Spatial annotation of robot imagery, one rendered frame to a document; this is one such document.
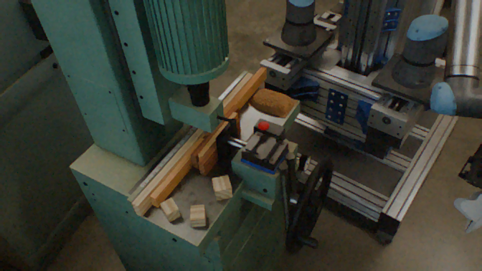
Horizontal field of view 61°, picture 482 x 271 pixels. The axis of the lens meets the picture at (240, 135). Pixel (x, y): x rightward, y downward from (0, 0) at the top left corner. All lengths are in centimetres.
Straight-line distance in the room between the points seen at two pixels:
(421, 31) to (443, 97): 50
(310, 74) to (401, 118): 46
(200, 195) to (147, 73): 35
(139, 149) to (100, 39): 39
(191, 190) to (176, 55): 39
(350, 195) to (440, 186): 62
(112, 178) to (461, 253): 161
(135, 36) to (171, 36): 13
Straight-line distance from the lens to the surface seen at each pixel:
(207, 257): 127
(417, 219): 225
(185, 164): 114
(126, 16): 99
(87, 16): 102
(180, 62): 94
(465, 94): 107
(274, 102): 130
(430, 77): 162
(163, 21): 89
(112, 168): 138
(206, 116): 108
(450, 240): 224
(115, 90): 113
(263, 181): 109
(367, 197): 197
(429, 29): 151
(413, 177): 211
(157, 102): 111
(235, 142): 114
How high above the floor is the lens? 179
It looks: 46 degrees down
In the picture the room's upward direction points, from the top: 4 degrees counter-clockwise
